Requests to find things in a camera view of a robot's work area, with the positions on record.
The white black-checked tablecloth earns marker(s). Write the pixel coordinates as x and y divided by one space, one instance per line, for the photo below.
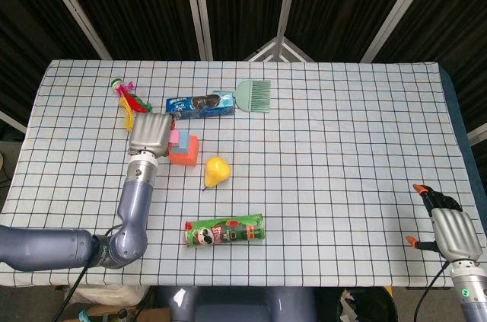
342 166

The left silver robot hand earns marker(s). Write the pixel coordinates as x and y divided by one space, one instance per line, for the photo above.
150 131

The yellow pear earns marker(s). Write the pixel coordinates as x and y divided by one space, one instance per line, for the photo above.
217 171

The black bin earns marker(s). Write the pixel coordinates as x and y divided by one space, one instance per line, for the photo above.
373 307

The large orange foam block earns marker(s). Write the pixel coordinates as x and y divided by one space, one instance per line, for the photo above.
190 154

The white metal screen foot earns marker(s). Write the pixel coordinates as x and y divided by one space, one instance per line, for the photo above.
279 46

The colourful feather shuttlecock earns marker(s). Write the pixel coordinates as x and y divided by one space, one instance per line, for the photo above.
127 103

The blue Oreo cookie box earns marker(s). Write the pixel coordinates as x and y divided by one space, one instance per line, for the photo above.
198 107

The teal hand brush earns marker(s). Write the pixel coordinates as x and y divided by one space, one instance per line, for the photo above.
253 95

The white plastic bag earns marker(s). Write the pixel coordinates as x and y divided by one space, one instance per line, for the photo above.
110 295

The medium blue foam block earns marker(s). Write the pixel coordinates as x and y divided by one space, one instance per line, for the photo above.
183 145

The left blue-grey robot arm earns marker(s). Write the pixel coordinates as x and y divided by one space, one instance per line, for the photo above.
135 200

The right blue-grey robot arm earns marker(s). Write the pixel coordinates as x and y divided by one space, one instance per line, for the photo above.
473 299

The dark blue table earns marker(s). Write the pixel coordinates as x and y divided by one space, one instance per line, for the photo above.
454 109

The black folding screen white frames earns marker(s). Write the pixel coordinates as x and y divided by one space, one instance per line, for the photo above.
144 6

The green Pringles can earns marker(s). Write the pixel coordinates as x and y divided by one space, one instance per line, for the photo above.
228 230

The blue-grey robot torso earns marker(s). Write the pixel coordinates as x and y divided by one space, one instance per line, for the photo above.
228 307

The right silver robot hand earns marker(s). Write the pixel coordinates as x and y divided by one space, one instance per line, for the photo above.
454 234

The pink small cube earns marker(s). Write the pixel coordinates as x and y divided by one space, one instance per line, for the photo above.
174 137

